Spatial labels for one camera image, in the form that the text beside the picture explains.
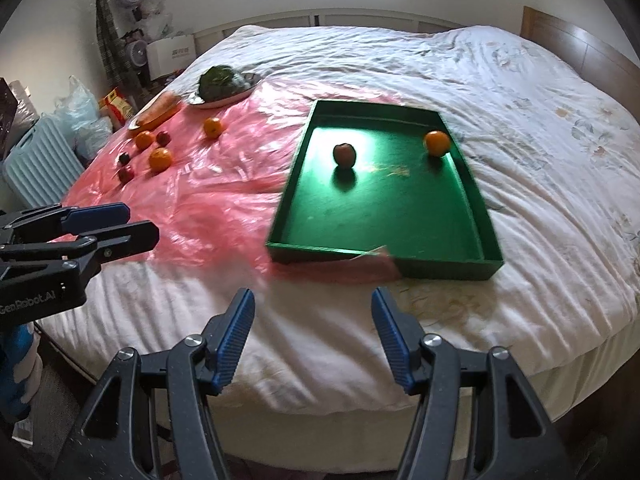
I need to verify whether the light blue suitcase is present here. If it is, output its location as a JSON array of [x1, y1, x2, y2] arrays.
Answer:
[[2, 115, 84, 208]]

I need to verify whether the white grey plastic bag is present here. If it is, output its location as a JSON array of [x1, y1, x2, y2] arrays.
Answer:
[[75, 116, 113, 160]]

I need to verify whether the large bumpy orange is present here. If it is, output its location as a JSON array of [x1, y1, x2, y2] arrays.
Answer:
[[148, 148, 174, 174]]

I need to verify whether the grey printed bag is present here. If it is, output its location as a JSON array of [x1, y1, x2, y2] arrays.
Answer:
[[0, 78, 39, 159]]

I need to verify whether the translucent blue plastic bag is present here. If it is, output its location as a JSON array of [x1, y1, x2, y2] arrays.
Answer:
[[54, 75, 101, 131]]

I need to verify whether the small red apple far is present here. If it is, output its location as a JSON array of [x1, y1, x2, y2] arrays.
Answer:
[[155, 130, 171, 148]]

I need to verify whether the pink plastic sheet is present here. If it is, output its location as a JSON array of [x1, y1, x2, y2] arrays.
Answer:
[[63, 77, 400, 285]]

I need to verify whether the orange yellow rice bag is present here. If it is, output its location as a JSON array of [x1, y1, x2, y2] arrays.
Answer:
[[99, 88, 134, 130]]

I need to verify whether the carrot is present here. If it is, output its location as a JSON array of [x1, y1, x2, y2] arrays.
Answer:
[[136, 91, 181, 127]]

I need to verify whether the orange oval plate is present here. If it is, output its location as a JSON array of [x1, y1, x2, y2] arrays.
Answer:
[[128, 91, 181, 131]]

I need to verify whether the small far right orange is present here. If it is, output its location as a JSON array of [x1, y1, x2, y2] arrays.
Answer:
[[203, 117, 226, 140]]

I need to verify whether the white round plate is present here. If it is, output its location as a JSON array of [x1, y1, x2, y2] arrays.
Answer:
[[186, 72, 262, 110]]

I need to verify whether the hanging plaid scarf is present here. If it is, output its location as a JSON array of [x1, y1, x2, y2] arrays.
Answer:
[[96, 0, 134, 94]]

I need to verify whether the lower grey fan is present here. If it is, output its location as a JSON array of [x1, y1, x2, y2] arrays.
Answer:
[[125, 39, 148, 70]]

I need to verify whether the green rectangular tray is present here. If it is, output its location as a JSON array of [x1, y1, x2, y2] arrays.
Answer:
[[266, 100, 503, 281]]

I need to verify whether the green leafy vegetable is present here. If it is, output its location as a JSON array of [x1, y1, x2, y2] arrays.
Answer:
[[198, 65, 245, 99]]

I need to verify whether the white cardboard box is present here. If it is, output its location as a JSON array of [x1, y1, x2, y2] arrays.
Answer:
[[146, 35, 196, 80]]

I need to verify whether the white floral bed sheet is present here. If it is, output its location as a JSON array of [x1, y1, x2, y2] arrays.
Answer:
[[41, 26, 639, 417]]

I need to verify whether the wooden headboard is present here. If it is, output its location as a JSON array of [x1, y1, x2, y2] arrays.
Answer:
[[521, 6, 640, 120]]

